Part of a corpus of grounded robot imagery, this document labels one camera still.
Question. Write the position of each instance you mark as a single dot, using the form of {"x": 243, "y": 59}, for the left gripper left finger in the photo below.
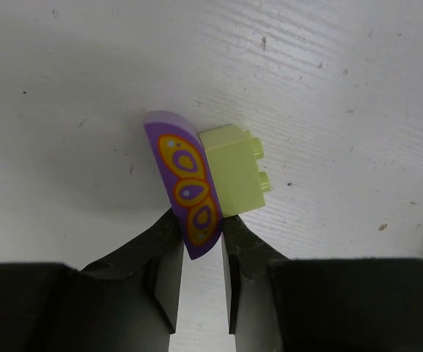
{"x": 125, "y": 301}

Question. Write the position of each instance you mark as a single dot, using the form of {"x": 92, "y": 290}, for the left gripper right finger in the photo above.
{"x": 278, "y": 304}

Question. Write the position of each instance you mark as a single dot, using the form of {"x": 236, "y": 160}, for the light yellow lego brick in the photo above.
{"x": 232, "y": 154}

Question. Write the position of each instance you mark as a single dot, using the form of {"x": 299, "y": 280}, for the purple butterfly curved lego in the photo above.
{"x": 186, "y": 176}

